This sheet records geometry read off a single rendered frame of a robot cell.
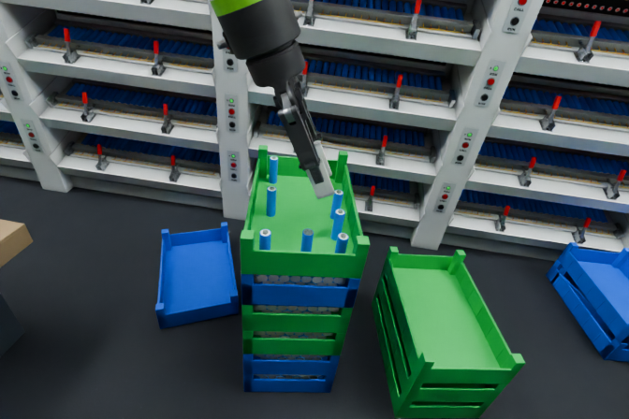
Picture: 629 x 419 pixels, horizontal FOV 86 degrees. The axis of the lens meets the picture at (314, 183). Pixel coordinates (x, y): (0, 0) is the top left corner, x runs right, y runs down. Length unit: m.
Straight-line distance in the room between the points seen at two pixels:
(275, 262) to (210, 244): 0.67
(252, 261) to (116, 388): 0.52
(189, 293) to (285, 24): 0.83
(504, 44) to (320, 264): 0.72
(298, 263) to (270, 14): 0.36
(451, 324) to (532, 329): 0.39
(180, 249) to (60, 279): 0.32
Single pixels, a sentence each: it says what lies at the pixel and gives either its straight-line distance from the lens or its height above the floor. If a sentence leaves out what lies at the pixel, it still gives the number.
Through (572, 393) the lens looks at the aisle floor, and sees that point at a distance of 1.19.
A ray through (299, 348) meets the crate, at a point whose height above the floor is 0.18.
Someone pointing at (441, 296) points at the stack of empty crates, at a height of 0.16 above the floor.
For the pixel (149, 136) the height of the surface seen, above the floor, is 0.30.
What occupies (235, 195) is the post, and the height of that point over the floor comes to 0.11.
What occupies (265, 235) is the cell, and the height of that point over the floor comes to 0.47.
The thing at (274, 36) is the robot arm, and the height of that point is 0.76.
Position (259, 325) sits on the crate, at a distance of 0.70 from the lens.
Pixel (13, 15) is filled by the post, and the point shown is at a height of 0.61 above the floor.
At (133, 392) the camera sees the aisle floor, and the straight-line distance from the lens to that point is 0.97.
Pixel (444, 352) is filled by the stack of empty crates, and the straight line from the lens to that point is 0.86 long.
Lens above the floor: 0.84
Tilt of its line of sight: 34 degrees down
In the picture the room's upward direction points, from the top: 7 degrees clockwise
